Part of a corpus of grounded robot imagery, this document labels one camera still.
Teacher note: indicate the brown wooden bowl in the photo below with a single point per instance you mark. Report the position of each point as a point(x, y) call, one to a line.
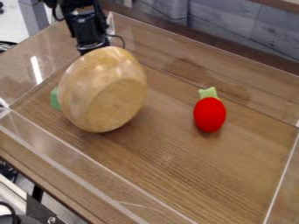
point(101, 89)

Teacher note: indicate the red plush radish toy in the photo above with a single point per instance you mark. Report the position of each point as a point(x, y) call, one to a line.
point(209, 112)

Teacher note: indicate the black bracket with screw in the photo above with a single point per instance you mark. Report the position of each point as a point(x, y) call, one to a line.
point(40, 213)

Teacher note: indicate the green rectangular stick block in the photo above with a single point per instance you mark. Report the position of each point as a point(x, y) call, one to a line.
point(55, 103)

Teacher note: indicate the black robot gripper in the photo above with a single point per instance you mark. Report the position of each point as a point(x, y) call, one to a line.
point(88, 28)

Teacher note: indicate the grey metal post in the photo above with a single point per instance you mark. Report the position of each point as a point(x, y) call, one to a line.
point(33, 15)

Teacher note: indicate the clear acrylic tray enclosure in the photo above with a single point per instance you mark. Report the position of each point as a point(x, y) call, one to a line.
point(157, 171)

